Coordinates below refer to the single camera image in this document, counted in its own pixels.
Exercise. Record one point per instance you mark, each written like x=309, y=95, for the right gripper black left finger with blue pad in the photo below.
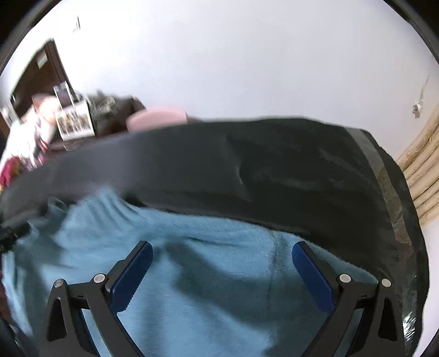
x=65, y=332

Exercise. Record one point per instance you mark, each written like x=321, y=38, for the pile of pink white bedding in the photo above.
x=29, y=137

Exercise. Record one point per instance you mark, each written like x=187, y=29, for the dark wooden headboard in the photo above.
x=43, y=72

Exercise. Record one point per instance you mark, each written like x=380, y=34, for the pink pillow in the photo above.
x=155, y=118

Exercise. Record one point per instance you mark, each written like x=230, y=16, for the beige curtain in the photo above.
x=420, y=165

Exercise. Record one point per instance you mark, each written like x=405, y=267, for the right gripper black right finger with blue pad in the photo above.
x=380, y=329

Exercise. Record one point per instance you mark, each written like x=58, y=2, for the white tablet device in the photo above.
x=63, y=94

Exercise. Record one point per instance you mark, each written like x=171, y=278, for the teal knit sweater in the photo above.
x=216, y=287

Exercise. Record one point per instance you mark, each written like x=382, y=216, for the photo collage frame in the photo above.
x=75, y=122

